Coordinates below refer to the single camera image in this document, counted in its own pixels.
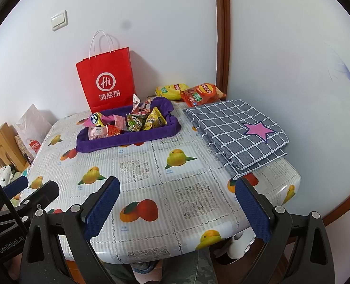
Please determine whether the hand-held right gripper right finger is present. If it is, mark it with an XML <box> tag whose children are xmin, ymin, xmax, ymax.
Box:
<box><xmin>235</xmin><ymin>178</ymin><xmax>335</xmax><ymax>284</ymax></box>

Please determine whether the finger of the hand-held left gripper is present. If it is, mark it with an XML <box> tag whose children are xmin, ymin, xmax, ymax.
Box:
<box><xmin>18</xmin><ymin>180</ymin><xmax>60</xmax><ymax>213</ymax></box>
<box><xmin>1</xmin><ymin>175</ymin><xmax>29</xmax><ymax>196</ymax></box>

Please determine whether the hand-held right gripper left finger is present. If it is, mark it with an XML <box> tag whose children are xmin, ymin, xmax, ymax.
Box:
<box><xmin>21</xmin><ymin>176</ymin><xmax>121</xmax><ymax>284</ymax></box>

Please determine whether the purple cloth tray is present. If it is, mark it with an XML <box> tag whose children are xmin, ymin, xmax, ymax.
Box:
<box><xmin>76</xmin><ymin>96</ymin><xmax>182</xmax><ymax>154</ymax></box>

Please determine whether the white snack packet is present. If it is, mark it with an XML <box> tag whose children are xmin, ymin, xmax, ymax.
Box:
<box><xmin>88</xmin><ymin>125</ymin><xmax>109</xmax><ymax>140</ymax></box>

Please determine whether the pink yellow snack packet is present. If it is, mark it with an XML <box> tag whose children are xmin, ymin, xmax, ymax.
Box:
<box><xmin>84</xmin><ymin>112</ymin><xmax>104</xmax><ymax>128</ymax></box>

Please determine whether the green snack packet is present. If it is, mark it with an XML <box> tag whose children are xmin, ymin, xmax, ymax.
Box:
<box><xmin>126</xmin><ymin>114</ymin><xmax>147</xmax><ymax>132</ymax></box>

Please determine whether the pink panda snack packet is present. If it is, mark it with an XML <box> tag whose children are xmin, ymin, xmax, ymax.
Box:
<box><xmin>132</xmin><ymin>94</ymin><xmax>156</xmax><ymax>116</ymax></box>

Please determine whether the white floral pillow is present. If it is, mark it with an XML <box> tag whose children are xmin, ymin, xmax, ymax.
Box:
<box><xmin>0</xmin><ymin>166</ymin><xmax>15</xmax><ymax>187</ymax></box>

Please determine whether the white object under table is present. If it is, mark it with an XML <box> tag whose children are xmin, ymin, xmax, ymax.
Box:
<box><xmin>228</xmin><ymin>231</ymin><xmax>255</xmax><ymax>258</ymax></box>

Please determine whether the patterned paper bag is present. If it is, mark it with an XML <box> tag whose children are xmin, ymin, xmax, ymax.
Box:
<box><xmin>15</xmin><ymin>136</ymin><xmax>34</xmax><ymax>163</ymax></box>

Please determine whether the white plastic shopping bag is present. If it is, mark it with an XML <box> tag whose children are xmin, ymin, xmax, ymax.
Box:
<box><xmin>14</xmin><ymin>103</ymin><xmax>52</xmax><ymax>154</ymax></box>

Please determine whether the fruit print tablecloth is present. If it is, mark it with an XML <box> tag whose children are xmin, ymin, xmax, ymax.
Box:
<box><xmin>19</xmin><ymin>101</ymin><xmax>301</xmax><ymax>265</ymax></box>

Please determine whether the grey checked cloth pink star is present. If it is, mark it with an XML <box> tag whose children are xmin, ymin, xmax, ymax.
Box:
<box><xmin>182</xmin><ymin>99</ymin><xmax>290</xmax><ymax>181</ymax></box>

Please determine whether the wooden baseboard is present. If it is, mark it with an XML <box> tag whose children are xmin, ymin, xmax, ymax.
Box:
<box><xmin>323</xmin><ymin>180</ymin><xmax>350</xmax><ymax>228</ymax></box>

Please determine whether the red paper shopping bag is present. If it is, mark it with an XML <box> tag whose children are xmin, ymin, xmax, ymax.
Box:
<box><xmin>76</xmin><ymin>30</ymin><xmax>135</xmax><ymax>111</ymax></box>

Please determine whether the red chip bag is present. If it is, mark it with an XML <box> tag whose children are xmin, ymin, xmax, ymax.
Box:
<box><xmin>180</xmin><ymin>83</ymin><xmax>226</xmax><ymax>107</ymax></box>

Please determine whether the yellow chip bag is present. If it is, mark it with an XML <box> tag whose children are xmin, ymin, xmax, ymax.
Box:
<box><xmin>155</xmin><ymin>83</ymin><xmax>187</xmax><ymax>101</ymax></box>

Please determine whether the white wall light switch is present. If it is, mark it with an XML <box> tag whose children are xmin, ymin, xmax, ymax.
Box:
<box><xmin>51</xmin><ymin>10</ymin><xmax>69</xmax><ymax>32</ymax></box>

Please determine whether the brown wooden door frame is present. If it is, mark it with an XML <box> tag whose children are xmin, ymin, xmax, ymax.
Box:
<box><xmin>213</xmin><ymin>0</ymin><xmax>230</xmax><ymax>101</ymax></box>

